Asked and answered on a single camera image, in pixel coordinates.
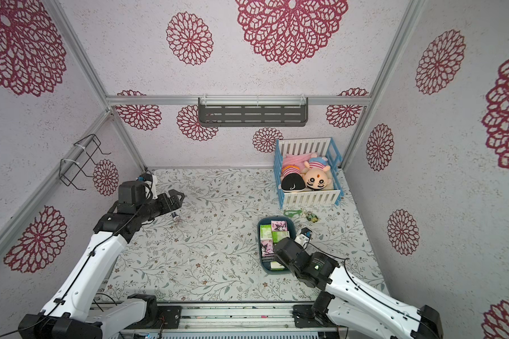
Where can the black-haired plush doll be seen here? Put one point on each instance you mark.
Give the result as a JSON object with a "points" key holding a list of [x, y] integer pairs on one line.
{"points": [[293, 182]]}

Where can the green tissue pack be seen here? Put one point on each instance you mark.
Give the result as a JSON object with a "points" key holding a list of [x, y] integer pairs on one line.
{"points": [[277, 236], [276, 266], [265, 232]]}

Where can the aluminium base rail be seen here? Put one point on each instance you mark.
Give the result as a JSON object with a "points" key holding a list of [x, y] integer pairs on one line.
{"points": [[285, 317]]}

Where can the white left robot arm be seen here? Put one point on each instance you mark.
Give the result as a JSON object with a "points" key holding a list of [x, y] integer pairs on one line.
{"points": [[66, 314]]}

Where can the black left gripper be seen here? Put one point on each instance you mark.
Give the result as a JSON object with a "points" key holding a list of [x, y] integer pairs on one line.
{"points": [[176, 203]]}

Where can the blue white toy crib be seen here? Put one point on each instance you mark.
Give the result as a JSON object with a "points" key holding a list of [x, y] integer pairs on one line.
{"points": [[325, 147]]}

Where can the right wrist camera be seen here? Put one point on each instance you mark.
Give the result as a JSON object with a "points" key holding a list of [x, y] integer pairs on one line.
{"points": [[303, 238]]}

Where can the pink Kuromi tissue pack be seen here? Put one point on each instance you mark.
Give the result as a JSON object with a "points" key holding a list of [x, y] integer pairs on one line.
{"points": [[267, 249], [279, 226]]}

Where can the grey wall shelf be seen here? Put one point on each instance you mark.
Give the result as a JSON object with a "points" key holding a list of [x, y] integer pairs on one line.
{"points": [[253, 112]]}

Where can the green strap keychain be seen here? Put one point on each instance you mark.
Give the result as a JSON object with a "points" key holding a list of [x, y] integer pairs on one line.
{"points": [[293, 213]]}

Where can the peach face plush doll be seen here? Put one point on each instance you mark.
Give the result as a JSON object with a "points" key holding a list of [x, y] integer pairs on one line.
{"points": [[319, 176]]}

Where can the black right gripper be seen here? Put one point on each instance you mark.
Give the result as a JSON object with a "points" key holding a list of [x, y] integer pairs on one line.
{"points": [[281, 250]]}

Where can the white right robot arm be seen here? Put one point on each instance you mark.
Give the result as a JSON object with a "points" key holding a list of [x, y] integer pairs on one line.
{"points": [[346, 301]]}

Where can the sloth figure keychain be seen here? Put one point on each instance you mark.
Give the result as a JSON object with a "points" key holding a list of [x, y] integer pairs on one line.
{"points": [[311, 217]]}

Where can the black wire wall rack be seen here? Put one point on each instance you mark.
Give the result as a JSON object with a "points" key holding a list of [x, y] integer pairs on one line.
{"points": [[72, 167]]}

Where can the rabbit figure keychain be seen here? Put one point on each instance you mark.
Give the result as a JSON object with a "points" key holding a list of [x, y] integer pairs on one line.
{"points": [[176, 218]]}

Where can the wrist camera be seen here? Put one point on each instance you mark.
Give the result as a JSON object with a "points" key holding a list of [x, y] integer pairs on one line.
{"points": [[303, 238], [149, 178]]}

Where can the pink plush doll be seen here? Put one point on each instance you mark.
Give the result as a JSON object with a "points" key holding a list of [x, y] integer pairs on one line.
{"points": [[297, 161]]}

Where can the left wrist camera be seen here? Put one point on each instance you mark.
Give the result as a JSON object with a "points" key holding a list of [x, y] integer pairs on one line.
{"points": [[149, 178]]}

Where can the aluminium frame post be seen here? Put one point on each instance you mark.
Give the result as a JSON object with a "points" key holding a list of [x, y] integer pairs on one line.
{"points": [[399, 43]]}

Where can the teal storage box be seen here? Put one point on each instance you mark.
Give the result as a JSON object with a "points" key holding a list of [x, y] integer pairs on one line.
{"points": [[267, 221]]}

